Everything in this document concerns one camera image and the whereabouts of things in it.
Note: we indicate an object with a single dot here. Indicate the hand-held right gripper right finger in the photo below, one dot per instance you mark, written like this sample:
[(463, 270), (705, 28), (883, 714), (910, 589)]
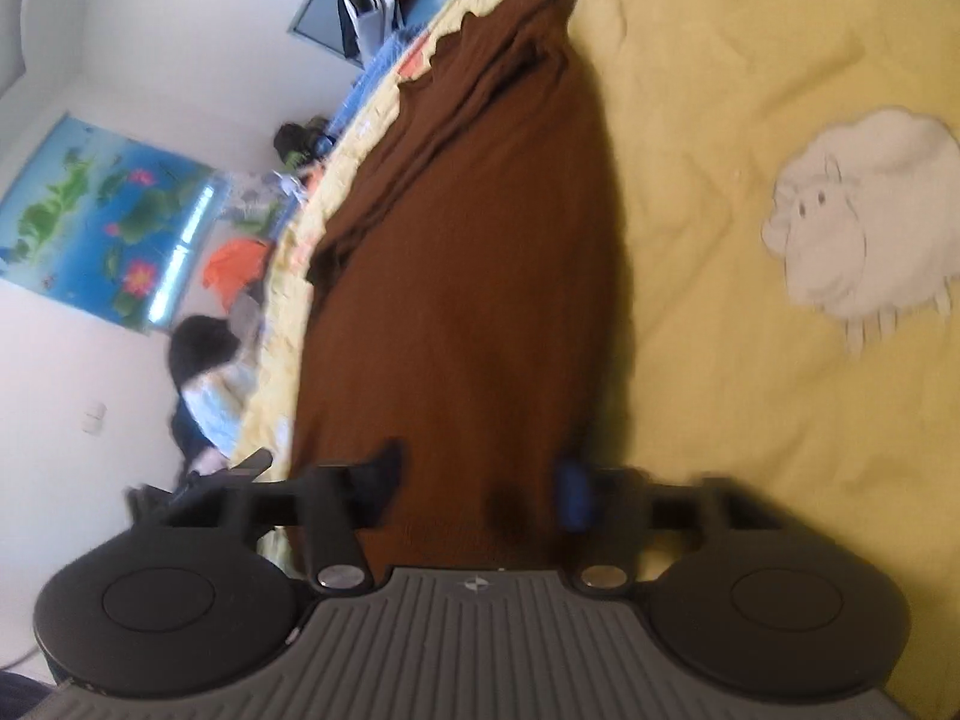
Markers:
[(574, 499)]

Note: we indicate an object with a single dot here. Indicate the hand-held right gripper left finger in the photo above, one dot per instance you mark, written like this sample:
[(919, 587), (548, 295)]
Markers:
[(379, 486)]

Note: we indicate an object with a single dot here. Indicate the brown knit garment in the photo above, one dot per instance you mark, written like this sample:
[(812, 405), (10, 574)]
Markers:
[(465, 277)]

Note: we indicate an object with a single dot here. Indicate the white and black clothes heap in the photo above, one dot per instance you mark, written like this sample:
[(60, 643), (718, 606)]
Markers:
[(199, 345)]

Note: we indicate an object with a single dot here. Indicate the orange cloth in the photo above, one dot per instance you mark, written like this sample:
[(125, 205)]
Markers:
[(236, 264)]

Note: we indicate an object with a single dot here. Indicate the white floral cloth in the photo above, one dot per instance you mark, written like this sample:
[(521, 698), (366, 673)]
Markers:
[(259, 199)]

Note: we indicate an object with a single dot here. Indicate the dark shoes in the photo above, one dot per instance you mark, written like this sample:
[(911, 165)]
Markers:
[(300, 139)]

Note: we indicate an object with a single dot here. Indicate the blue bed sheet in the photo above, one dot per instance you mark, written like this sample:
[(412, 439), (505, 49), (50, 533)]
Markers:
[(369, 86)]

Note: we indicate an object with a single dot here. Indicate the grey framed board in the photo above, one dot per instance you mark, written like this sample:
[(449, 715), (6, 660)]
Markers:
[(319, 26)]

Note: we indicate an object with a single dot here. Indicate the yellow printed blanket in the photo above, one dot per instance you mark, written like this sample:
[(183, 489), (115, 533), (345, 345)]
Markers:
[(750, 52)]

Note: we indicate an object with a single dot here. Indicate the lotus pond wall poster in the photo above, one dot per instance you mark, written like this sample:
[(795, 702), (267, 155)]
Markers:
[(97, 217)]

